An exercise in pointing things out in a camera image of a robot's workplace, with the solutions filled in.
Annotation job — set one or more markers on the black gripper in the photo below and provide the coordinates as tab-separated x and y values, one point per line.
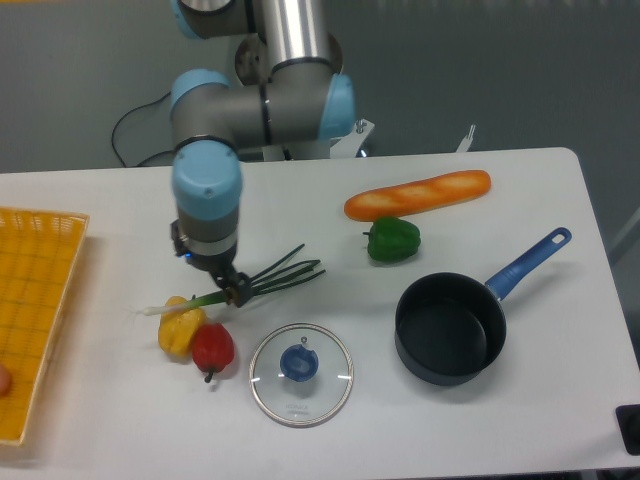
216	258

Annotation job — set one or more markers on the green onion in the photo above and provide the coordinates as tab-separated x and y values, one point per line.
279	276

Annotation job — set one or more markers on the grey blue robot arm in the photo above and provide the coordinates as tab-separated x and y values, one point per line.
303	99

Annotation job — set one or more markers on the red bell pepper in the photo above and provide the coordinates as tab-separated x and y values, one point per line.
212	350

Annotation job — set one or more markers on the yellow bell pepper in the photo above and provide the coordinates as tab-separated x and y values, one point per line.
177	330

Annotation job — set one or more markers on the glass lid blue knob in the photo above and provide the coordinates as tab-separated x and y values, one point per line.
301	375

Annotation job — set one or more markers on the green bell pepper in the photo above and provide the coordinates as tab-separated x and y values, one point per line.
392	240

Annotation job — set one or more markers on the orange baguette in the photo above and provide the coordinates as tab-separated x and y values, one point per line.
418	196

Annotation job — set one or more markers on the yellow woven basket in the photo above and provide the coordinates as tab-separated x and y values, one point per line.
39	252

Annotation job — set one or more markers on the black device at table edge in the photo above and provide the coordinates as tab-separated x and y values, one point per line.
628	418

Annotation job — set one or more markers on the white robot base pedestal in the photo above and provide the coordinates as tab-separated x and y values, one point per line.
252	68

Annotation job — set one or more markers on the dark saucepan blue handle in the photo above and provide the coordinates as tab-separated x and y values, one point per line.
450	327

